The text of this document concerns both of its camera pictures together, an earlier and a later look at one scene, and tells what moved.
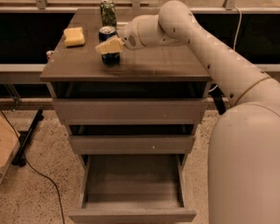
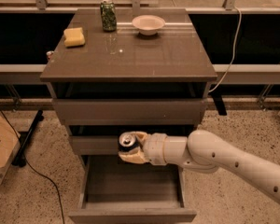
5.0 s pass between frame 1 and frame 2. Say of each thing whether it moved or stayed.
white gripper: moved
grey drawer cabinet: stayed
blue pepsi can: moved
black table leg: stayed
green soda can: stayed
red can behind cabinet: stayed
